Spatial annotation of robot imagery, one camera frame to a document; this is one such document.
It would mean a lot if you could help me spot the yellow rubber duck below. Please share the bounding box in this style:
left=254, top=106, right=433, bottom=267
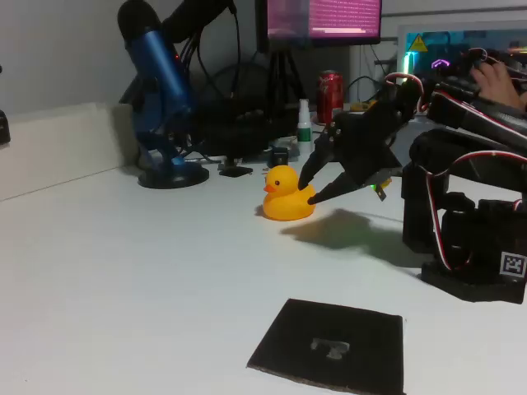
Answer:
left=262, top=165, right=317, bottom=222

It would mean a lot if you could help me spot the black square mat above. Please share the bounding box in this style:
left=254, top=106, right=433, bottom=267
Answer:
left=245, top=298, right=407, bottom=395

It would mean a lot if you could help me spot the person's right hand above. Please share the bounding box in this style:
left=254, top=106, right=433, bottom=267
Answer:
left=470, top=62, right=527, bottom=111

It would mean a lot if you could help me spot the white spray bottle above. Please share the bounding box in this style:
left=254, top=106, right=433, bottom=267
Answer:
left=296, top=98, right=313, bottom=156

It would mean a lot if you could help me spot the small black cube device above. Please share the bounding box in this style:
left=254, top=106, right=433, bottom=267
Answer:
left=267, top=146, right=289, bottom=168

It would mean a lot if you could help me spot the red soda can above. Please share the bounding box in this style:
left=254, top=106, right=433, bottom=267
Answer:
left=315, top=69, right=344, bottom=124

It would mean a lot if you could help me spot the small black flat stand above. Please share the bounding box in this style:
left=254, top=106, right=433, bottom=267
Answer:
left=217, top=158, right=254, bottom=178

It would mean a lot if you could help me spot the black tripod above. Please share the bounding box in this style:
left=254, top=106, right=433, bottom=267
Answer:
left=263, top=47, right=308, bottom=137

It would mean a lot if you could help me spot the computer monitor pink text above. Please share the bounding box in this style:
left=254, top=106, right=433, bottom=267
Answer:
left=254, top=0, right=383, bottom=53

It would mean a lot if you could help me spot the blue desktop microphone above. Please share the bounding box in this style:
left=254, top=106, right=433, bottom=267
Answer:
left=117, top=0, right=210, bottom=190

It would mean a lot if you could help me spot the black white marker tag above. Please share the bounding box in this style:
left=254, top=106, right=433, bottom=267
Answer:
left=500, top=251, right=527, bottom=277

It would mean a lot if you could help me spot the white raised desk shelf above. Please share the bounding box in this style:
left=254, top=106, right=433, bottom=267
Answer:
left=0, top=101, right=139, bottom=202

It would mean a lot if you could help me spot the black oblong device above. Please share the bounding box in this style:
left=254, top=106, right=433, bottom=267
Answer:
left=0, top=109, right=12, bottom=145

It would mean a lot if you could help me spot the red white servo cable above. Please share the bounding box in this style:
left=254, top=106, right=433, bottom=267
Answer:
left=423, top=150, right=527, bottom=272

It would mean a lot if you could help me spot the black microphone cable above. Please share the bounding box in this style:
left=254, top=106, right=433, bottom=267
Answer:
left=228, top=2, right=244, bottom=102

